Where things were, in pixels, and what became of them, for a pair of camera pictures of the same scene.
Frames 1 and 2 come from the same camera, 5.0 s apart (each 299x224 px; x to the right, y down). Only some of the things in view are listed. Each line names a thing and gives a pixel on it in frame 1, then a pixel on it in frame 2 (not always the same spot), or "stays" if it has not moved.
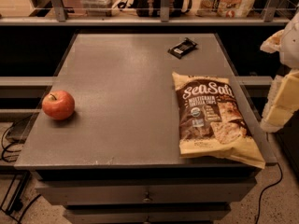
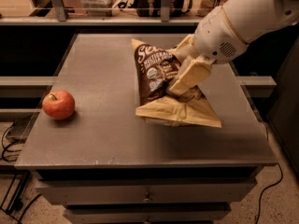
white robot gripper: (291, 46) → (216, 37)
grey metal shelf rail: (164, 19) stays
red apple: (58, 105) stays
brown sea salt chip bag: (211, 123) → (161, 105)
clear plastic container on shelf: (96, 1) stays
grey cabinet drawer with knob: (149, 190) stays
